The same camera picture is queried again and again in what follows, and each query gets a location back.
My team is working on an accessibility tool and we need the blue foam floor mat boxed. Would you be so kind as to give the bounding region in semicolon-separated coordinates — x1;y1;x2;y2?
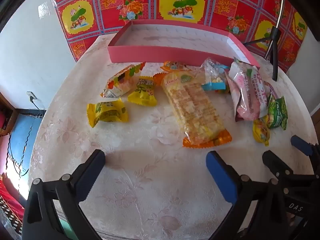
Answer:
0;107;47;198

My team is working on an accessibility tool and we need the pink snack packet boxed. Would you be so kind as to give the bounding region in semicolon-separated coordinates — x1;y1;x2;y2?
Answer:
228;58;274;122

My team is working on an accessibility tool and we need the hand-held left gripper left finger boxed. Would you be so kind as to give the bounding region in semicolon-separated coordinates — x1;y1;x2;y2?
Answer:
22;149;106;240

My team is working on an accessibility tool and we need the orange jelly cup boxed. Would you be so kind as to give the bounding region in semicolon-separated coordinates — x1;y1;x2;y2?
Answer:
160;60;192;72

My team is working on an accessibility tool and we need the clear blue candy packet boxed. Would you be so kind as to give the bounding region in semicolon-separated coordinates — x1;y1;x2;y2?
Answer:
200;57;232;94

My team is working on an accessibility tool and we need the small yellow snack packet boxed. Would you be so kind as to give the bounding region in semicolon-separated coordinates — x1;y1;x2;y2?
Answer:
252;118;270;147

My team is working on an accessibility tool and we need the green snack packet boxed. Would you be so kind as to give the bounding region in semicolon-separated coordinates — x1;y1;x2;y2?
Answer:
265;94;288;130

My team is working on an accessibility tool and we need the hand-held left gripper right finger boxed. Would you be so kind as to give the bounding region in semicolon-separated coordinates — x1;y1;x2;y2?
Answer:
205;151;290;240

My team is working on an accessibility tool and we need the large rice cracker packet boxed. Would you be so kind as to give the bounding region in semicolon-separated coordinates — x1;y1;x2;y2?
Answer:
153;70;232;148

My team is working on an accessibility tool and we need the red dotted blanket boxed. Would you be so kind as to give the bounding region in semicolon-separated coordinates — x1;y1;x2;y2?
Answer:
0;172;28;240

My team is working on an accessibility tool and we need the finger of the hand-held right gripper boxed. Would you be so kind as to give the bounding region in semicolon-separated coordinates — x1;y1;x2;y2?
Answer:
290;135;320;161
262;150;320;183

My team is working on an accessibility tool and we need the black tripod stand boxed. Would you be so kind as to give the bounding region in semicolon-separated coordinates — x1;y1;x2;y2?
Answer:
243;0;285;82

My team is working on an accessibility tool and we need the black cable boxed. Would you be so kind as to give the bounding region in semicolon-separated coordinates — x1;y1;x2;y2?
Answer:
7;97;47;178

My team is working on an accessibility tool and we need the pink cardboard box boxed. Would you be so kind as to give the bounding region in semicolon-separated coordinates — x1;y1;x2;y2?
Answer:
108;19;260;68

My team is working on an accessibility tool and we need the rainbow striped snack packet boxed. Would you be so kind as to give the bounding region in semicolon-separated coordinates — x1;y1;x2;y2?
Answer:
100;62;146;98

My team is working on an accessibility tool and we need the red floral wall cloth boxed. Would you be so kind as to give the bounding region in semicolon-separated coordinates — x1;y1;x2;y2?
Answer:
49;0;308;72

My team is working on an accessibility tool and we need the white floral tablecloth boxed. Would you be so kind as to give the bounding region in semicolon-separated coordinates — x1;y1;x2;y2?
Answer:
27;34;319;240

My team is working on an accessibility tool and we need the wooden shelf cabinet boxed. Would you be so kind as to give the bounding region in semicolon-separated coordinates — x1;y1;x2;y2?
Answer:
0;92;18;137

